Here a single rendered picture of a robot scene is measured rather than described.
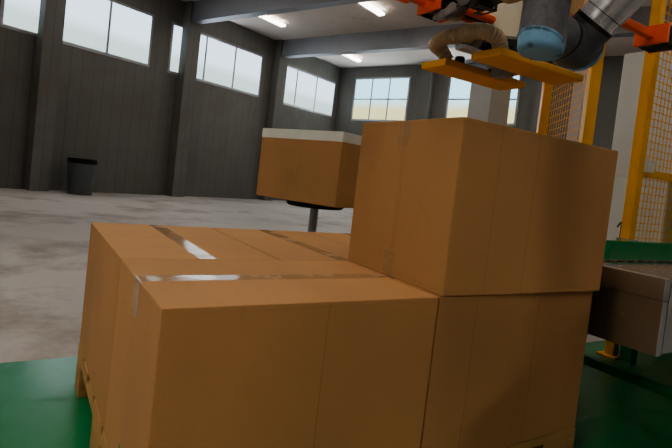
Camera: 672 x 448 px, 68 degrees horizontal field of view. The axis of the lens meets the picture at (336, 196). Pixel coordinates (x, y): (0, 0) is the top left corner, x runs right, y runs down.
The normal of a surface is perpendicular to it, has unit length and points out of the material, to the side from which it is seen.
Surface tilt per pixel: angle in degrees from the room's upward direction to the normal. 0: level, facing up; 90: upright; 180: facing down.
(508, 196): 90
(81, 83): 90
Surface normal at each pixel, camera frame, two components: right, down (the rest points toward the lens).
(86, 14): 0.80, 0.11
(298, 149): -0.60, -0.04
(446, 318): 0.53, 0.09
